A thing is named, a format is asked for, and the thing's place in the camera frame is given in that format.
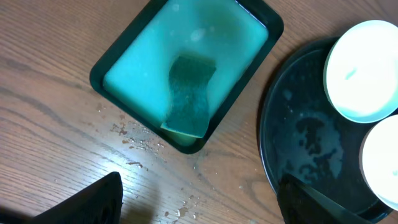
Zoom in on green scrubbing sponge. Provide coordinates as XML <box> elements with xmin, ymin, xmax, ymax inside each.
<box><xmin>161</xmin><ymin>55</ymin><xmax>216</xmax><ymax>138</ymax></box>

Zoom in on white plate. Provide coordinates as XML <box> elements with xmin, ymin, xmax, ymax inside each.
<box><xmin>359</xmin><ymin>115</ymin><xmax>397</xmax><ymax>210</ymax></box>

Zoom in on black round tray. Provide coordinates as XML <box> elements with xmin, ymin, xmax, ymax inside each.
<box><xmin>257</xmin><ymin>37</ymin><xmax>391</xmax><ymax>223</ymax></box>

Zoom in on black rectangular tray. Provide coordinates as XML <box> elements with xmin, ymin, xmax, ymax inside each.
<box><xmin>90</xmin><ymin>0</ymin><xmax>284</xmax><ymax>154</ymax></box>

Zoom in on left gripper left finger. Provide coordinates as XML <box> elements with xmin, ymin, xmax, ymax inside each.
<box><xmin>1</xmin><ymin>172</ymin><xmax>123</xmax><ymax>224</ymax></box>

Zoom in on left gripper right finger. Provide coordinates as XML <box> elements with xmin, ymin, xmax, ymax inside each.
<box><xmin>277</xmin><ymin>174</ymin><xmax>368</xmax><ymax>224</ymax></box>

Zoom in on mint plate at back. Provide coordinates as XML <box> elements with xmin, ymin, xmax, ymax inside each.
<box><xmin>323</xmin><ymin>20</ymin><xmax>397</xmax><ymax>123</ymax></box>

